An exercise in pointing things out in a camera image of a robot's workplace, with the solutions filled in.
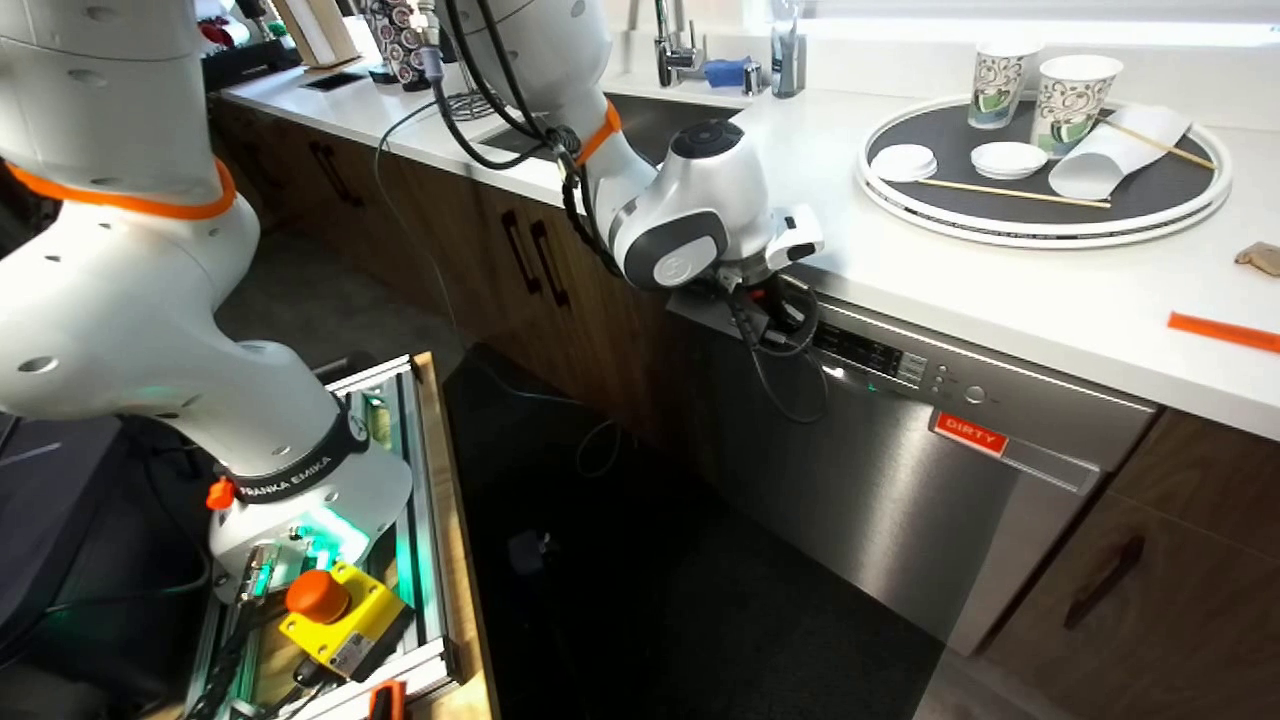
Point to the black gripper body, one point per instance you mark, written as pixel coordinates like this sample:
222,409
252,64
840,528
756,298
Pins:
762,309

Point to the stainless steel dishwasher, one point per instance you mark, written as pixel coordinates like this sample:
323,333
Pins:
855,482

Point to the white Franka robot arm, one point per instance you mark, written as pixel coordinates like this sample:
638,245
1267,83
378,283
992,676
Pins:
120,307

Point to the red dishwasher sticker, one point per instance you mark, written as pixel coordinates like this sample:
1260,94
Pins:
971,432

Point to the small white dish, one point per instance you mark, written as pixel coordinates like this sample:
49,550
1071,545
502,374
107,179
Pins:
1009,159
905,162

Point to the stainless steel sink basin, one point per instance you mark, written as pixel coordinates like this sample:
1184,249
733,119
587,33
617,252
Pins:
664,115

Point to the clear dish soap bottle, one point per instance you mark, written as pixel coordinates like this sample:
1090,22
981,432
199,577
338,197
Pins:
788,54

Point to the chrome kitchen faucet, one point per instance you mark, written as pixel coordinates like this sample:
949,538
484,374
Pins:
678,45

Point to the wooden chopstick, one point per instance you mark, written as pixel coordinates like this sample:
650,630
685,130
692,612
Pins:
1021,193
1165,144

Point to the patterned paper cup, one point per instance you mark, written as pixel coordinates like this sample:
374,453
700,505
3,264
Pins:
1001,87
1071,109

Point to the round black white tray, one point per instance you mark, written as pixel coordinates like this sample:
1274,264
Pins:
1160,201

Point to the patterned mug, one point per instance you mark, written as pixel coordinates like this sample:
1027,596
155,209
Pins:
402,40

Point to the orange flat strip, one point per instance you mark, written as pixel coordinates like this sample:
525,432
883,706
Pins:
1224,333

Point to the dark wood drawer cabinet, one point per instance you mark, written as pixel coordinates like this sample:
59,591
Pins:
292,173

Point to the small brown object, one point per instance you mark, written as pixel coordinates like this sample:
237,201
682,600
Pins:
1260,256

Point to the light wooden board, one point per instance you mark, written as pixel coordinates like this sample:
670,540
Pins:
323,28

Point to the yellow emergency stop button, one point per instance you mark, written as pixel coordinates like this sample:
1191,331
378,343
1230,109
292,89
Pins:
334,612

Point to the brown wood side cabinet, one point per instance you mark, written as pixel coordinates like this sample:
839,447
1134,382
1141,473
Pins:
1184,626

